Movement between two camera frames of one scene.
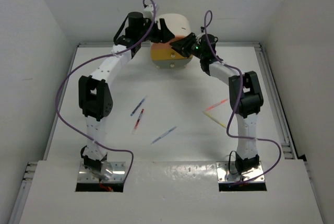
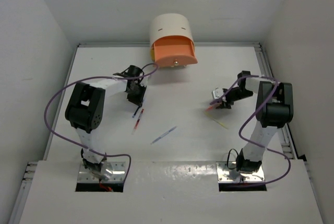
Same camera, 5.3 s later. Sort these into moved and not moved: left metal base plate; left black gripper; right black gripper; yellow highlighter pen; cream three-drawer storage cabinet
Moved: left black gripper; right black gripper
Not moved: cream three-drawer storage cabinet; left metal base plate; yellow highlighter pen
